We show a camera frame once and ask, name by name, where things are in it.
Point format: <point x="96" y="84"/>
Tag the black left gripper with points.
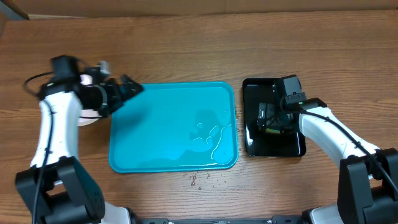
<point x="118" y="96"/>

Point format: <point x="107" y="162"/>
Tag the green yellow sponge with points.
<point x="274" y="130"/>

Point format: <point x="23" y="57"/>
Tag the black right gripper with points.
<point x="262" y="116"/>

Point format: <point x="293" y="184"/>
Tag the black water tray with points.
<point x="259" y="143"/>

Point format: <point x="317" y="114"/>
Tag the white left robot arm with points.
<point x="56" y="188"/>

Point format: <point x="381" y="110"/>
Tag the white plate with orange stain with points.
<point x="87" y="116"/>

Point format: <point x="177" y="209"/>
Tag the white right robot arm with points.
<point x="367" y="187"/>

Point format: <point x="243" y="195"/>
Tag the blue plastic tray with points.
<point x="173" y="127"/>

